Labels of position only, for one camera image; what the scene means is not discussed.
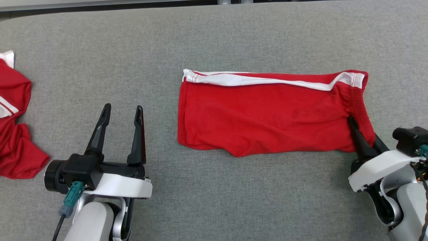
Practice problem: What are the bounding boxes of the red shorts with white stripe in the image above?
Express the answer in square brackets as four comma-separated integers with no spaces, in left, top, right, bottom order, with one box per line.
[177,69,377,158]

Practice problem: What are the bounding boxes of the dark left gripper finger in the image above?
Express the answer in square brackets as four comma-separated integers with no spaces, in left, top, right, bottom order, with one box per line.
[84,103,111,161]
[127,105,146,165]

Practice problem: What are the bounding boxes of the right teal plug black cable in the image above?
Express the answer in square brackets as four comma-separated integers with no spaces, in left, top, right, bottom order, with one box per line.
[410,144,428,241]

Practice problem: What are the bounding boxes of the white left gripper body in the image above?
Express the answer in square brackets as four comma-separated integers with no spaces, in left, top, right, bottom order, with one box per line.
[84,162,153,199]

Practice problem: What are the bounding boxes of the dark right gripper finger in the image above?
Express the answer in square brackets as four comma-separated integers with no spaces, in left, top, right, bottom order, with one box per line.
[373,134,390,154]
[348,115,378,162]

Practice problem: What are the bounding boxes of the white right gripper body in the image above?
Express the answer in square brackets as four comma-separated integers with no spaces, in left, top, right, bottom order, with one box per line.
[348,150,418,192]

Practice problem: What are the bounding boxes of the teal plug black cable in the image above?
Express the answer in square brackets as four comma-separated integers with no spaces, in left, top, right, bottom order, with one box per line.
[52,181,85,241]
[410,144,428,241]

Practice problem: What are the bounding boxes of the red and white jersey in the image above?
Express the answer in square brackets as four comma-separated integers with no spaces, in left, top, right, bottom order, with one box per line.
[0,50,50,179]

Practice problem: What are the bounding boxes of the left teal plug black cable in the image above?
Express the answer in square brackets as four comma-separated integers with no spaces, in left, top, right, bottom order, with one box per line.
[52,181,85,241]

